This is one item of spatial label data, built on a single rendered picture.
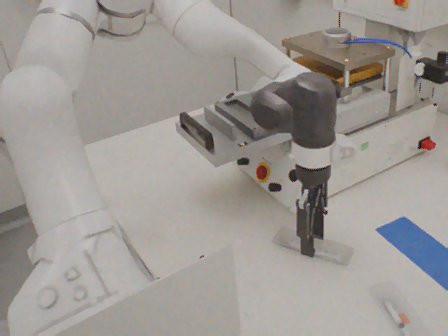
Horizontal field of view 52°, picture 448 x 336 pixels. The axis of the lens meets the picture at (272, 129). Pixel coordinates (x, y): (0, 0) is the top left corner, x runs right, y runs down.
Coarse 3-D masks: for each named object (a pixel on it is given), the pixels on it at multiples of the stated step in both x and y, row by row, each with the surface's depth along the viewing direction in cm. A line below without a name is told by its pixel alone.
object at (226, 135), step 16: (208, 112) 116; (176, 128) 119; (208, 128) 115; (224, 128) 111; (192, 144) 112; (224, 144) 107; (256, 144) 108; (272, 144) 111; (208, 160) 106; (224, 160) 105
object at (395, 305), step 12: (372, 288) 93; (384, 288) 93; (396, 288) 93; (384, 300) 90; (396, 300) 90; (396, 312) 88; (408, 312) 87; (396, 324) 85; (408, 324) 85; (420, 324) 85
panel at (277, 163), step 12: (276, 144) 125; (252, 156) 133; (264, 156) 129; (276, 156) 125; (240, 168) 137; (252, 168) 132; (276, 168) 124; (288, 168) 121; (264, 180) 127; (276, 180) 124; (288, 180) 120; (276, 192) 123; (288, 192) 120; (288, 204) 119
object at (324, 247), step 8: (280, 232) 109; (288, 232) 109; (280, 240) 106; (288, 240) 106; (296, 240) 106; (320, 240) 106; (328, 240) 106; (320, 248) 104; (328, 248) 104; (336, 248) 103; (344, 248) 103; (352, 248) 103; (328, 256) 101; (336, 256) 101; (344, 256) 101
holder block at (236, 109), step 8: (240, 96) 125; (248, 96) 125; (216, 104) 121; (224, 104) 121; (232, 104) 124; (240, 104) 123; (248, 104) 121; (224, 112) 118; (232, 112) 117; (240, 112) 120; (248, 112) 120; (232, 120) 116; (240, 120) 112; (248, 120) 116; (240, 128) 113; (248, 128) 109; (256, 128) 108; (256, 136) 109
